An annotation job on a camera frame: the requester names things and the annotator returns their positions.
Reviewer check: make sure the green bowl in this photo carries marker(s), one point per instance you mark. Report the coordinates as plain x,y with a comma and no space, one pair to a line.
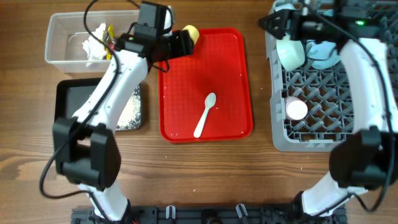
291,53

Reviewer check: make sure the grey dishwasher rack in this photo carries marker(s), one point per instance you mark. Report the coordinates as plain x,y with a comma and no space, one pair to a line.
333,100

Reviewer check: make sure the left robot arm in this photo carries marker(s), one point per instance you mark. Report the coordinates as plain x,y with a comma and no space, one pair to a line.
86,152

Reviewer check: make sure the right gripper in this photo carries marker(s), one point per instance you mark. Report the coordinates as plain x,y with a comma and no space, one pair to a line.
278,24

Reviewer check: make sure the yellow cup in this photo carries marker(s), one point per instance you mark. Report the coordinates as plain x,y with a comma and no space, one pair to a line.
190,35

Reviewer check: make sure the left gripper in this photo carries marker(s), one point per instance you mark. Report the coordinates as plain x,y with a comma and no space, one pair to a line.
180,42

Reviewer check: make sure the white tissue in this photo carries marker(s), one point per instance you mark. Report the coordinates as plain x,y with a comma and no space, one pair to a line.
94,49

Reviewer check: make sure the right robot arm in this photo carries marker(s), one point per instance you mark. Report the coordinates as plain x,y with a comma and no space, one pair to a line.
368,159

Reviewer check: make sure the light blue plate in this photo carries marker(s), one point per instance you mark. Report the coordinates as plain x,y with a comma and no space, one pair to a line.
323,55

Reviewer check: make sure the black waste tray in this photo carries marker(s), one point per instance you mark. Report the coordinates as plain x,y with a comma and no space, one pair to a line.
72,94

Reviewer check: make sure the blue bowl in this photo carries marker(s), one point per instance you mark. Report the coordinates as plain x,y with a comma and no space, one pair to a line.
288,6

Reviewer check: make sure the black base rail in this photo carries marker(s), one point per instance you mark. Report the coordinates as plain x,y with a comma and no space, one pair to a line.
238,214

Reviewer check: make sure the clear plastic bin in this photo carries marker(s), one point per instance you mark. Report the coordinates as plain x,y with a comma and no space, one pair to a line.
66,34

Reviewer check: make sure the white plastic spoon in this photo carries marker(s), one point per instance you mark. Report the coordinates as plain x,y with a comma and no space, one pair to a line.
210,101

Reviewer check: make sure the yellow snack wrapper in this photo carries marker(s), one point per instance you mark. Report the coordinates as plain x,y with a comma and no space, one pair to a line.
109,37

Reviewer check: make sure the red plastic tray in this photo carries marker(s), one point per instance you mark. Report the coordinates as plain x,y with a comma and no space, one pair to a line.
218,65

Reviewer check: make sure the white rice grains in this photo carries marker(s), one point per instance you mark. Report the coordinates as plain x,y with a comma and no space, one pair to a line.
131,117

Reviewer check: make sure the pink cup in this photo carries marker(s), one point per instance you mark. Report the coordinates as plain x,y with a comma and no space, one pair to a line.
295,109

